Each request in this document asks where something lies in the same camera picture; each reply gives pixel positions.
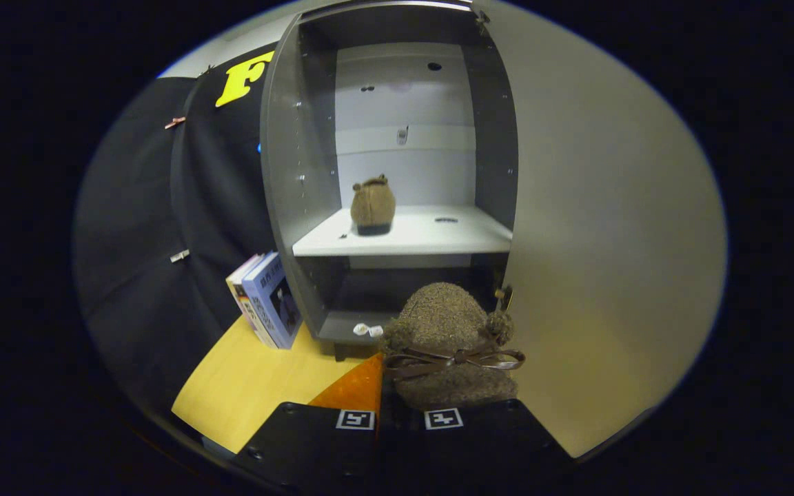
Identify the black backdrop cloth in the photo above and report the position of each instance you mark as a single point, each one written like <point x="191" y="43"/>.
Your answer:
<point x="135" y="241"/>

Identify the brown fuzzy shoe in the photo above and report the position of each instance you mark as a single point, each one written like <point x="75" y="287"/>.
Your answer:
<point x="445" y="317"/>
<point x="373" y="203"/>

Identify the blue paperback book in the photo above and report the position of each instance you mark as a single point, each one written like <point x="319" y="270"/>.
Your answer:
<point x="269" y="303"/>

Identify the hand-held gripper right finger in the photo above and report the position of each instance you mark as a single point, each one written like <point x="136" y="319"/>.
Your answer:
<point x="486" y="441"/>

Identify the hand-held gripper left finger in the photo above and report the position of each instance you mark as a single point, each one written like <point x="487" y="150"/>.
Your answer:
<point x="314" y="441"/>

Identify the silver clip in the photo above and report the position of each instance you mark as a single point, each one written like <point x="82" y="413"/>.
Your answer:
<point x="179" y="255"/>

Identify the pink clothes peg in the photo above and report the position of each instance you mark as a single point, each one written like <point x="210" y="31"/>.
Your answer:
<point x="175" y="122"/>

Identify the grey shoe cabinet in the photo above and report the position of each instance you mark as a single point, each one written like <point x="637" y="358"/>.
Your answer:
<point x="300" y="172"/>

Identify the beige shoe cabinet door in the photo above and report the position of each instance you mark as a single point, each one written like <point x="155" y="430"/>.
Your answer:
<point x="611" y="241"/>

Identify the white cabinet shelf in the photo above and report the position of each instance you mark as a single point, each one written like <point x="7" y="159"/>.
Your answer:
<point x="431" y="238"/>

